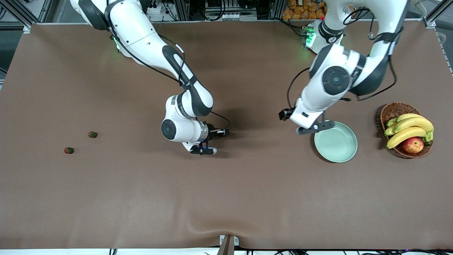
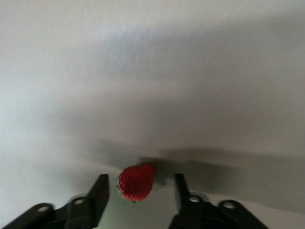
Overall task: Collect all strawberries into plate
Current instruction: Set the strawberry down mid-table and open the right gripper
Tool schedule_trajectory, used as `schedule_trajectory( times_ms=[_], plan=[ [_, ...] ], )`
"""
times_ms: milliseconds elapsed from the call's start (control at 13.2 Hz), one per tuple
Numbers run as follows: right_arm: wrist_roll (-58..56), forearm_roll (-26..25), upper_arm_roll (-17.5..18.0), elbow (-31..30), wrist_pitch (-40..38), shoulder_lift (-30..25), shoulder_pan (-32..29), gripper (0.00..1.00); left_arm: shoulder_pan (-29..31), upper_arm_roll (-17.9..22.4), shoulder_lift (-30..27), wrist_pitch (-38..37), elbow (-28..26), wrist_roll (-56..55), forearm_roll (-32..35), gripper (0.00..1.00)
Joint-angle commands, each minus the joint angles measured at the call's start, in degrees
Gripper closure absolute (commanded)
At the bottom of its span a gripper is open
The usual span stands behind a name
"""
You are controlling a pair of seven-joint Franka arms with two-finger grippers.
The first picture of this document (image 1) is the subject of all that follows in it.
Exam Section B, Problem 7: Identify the pale green round plate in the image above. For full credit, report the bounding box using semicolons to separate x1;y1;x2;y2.
314;121;358;163

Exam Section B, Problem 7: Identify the brown table cover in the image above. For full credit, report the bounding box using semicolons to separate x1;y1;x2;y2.
0;21;453;250

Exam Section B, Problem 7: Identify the bag of orange bread rolls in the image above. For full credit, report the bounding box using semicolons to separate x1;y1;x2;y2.
282;0;328;20

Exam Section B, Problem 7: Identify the white connector strip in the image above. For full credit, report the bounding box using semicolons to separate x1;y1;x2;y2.
219;13;258;21

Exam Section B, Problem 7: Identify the brown wicker basket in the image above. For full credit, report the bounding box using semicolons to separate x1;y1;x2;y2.
380;102;433;159

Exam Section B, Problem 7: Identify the brown pole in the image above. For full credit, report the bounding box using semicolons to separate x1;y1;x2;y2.
217;236;236;255

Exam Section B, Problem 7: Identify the small yellow banana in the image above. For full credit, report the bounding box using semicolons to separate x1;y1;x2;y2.
396;113;423;123

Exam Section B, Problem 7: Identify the large yellow banana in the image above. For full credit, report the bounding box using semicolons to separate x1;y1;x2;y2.
386;127;427;149
393;117;434;134

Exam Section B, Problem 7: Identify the red apple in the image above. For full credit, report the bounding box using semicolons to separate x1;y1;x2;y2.
402;137;425;154

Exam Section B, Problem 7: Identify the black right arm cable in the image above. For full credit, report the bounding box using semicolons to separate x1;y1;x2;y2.
105;0;231;130

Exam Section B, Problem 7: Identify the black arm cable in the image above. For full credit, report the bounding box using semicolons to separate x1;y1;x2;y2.
105;0;231;130
286;6;397;111

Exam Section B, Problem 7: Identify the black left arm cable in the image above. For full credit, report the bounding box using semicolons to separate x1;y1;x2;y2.
286;6;397;111

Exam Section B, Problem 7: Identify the white metal bracket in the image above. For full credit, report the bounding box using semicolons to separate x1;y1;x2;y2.
219;234;240;247

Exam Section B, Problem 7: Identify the aluminium frame profile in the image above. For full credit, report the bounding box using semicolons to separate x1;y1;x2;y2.
0;0;53;32
424;0;453;28

